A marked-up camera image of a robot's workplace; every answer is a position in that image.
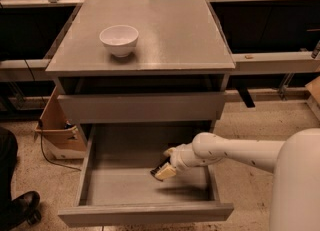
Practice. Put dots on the cardboard box on floor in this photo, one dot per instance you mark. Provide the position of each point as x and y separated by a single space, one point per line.
63 137

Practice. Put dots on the open grey middle drawer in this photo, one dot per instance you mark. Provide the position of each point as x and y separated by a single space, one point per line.
116 187

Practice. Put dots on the white ceramic bowl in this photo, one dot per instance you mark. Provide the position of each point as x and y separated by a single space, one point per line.
119 40

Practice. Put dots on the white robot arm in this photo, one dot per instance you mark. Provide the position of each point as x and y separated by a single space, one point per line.
294 163

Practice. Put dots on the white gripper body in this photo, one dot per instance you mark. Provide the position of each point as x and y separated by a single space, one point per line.
180 157

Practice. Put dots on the dark trouser leg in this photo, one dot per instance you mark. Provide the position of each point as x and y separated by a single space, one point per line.
8 159

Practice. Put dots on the black bracket under rail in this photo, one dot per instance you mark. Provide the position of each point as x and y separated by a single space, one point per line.
246 97

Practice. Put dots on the grey drawer cabinet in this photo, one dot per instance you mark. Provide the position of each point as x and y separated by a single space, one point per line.
141 84

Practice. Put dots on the black shoe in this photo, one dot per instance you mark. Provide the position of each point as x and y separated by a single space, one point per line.
24 208

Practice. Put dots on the grey metal rail frame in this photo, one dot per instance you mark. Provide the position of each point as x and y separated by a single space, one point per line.
273 62

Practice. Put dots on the closed grey top drawer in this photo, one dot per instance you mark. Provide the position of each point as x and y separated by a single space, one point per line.
134 108

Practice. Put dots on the dark rxbar chocolate wrapper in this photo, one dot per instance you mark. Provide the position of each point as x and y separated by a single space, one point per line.
161 172

